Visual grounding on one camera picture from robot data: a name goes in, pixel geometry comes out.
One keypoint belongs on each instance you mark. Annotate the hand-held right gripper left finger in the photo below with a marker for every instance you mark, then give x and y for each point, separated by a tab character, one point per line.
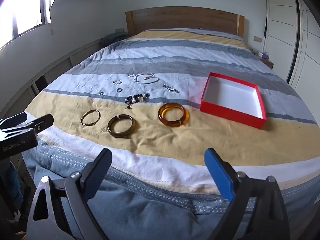
98	175

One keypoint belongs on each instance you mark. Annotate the window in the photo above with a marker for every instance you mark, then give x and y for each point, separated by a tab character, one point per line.
27	5

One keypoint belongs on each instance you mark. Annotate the wooden headboard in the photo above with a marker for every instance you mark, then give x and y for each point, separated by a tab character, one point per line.
185	20

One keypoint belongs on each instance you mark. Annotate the wooden nightstand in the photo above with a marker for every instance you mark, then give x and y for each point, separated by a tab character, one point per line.
267	62

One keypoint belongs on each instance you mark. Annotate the grey crumpled cloth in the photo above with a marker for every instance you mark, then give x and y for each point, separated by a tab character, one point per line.
113	38

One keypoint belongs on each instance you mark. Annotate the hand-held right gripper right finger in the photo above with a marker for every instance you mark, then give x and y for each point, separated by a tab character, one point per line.
220	177

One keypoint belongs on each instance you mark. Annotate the person's shoe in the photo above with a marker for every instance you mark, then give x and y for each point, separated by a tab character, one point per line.
15	216

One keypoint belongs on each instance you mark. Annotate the striped bed with wooden headboard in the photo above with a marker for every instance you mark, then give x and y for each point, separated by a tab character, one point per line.
160	52

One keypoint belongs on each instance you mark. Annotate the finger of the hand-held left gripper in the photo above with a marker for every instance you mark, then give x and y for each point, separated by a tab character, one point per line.
42	122
16	120

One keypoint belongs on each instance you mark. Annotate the small silver clasp piece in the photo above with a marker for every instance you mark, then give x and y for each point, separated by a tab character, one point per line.
131	75

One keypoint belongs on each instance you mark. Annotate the white low cabinet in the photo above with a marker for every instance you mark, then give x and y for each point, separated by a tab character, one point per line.
50	62

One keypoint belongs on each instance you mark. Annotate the wall outlet plate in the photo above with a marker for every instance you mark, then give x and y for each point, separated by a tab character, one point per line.
119	30

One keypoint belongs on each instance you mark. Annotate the white wardrobe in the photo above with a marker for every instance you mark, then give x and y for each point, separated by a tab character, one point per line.
292	30

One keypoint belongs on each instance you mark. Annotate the person's leg in jeans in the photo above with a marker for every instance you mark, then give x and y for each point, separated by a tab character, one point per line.
16	182

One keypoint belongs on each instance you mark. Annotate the wall switch plate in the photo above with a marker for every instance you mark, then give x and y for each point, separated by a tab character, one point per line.
257	39

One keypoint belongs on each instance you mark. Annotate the tissue box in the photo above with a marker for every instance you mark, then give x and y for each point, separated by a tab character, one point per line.
263	54

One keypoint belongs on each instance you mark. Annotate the red cardboard box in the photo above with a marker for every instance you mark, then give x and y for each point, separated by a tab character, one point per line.
232	116

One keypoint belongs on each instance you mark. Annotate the amber translucent bangle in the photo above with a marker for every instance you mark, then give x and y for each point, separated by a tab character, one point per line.
162	117

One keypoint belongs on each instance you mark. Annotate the thin gold bangle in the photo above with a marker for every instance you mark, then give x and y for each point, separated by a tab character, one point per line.
83	120

